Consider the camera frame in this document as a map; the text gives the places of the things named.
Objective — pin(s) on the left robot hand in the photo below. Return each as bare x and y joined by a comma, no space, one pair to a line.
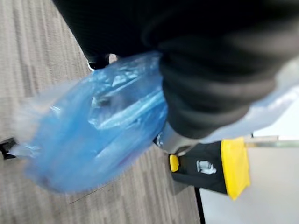
191,58

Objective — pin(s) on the blue plastic garbage bag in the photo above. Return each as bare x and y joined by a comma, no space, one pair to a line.
88,130

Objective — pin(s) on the yellow trash can pedal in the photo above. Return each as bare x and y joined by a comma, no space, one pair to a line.
174,163

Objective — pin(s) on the black trash can yellow liner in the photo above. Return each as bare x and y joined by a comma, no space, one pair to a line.
210,165

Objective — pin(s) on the black furniture foot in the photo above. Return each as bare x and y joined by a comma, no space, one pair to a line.
8,147

